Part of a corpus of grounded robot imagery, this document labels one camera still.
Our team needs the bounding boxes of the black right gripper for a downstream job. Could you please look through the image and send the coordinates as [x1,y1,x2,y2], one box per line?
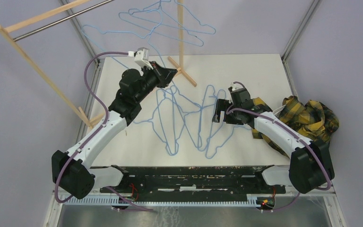
[212,98,243,125]

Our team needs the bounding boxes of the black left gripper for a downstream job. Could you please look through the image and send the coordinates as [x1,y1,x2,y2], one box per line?
[135,61,177,103]

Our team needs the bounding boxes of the blue wire hanger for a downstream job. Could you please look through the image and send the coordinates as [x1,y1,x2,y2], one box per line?
[170,84,219,156]
[81,23,197,87]
[201,89,251,159]
[118,0,205,47]
[118,0,217,39]
[133,85,204,157]

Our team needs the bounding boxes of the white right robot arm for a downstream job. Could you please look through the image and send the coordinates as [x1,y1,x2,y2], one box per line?
[212,87,335,194]

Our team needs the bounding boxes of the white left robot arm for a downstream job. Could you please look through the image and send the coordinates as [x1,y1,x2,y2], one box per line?
[52,61,178,203]

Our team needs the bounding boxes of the yellow plaid shirt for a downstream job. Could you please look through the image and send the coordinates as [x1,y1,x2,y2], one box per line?
[250,96,340,157]

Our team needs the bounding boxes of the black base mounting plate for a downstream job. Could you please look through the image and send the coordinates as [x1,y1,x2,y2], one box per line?
[114,166,287,202]

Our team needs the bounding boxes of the metal rack rod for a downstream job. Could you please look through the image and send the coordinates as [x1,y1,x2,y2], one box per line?
[14,0,114,42]

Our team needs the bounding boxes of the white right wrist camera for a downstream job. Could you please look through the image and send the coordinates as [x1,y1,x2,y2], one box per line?
[228,83,240,92]

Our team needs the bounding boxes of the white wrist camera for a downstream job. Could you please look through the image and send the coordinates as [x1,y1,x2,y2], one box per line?
[134,47,153,70]
[228,83,240,92]

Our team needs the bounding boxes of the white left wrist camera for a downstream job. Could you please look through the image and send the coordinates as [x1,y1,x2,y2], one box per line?
[134,47,153,70]

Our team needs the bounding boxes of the wooden clothes rack frame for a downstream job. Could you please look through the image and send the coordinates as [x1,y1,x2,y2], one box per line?
[0,0,198,146]

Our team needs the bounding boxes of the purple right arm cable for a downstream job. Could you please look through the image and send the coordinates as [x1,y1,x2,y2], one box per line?
[225,108,332,212]

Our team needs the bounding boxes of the white toothed cable strip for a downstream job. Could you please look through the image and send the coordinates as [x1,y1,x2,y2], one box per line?
[65,195,260,208]

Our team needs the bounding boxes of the aluminium frame rails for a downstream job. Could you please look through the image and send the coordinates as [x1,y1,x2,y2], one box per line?
[43,0,346,227]

